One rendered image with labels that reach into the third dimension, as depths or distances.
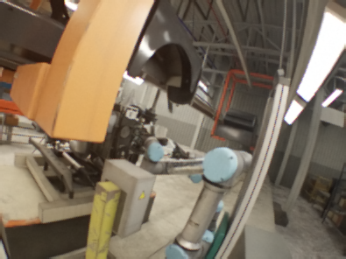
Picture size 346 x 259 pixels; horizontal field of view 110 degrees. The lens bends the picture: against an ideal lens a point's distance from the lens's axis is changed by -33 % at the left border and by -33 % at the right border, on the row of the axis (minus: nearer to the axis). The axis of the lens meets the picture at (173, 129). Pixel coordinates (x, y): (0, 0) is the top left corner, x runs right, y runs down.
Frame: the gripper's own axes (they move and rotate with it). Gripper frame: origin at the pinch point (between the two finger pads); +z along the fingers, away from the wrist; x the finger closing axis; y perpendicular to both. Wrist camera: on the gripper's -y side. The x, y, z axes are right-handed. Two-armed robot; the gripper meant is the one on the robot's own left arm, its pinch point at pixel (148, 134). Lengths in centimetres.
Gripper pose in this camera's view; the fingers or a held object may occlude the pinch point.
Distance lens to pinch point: 114.8
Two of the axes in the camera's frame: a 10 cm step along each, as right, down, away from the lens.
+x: -2.2, 9.6, 1.7
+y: -9.4, -1.6, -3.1
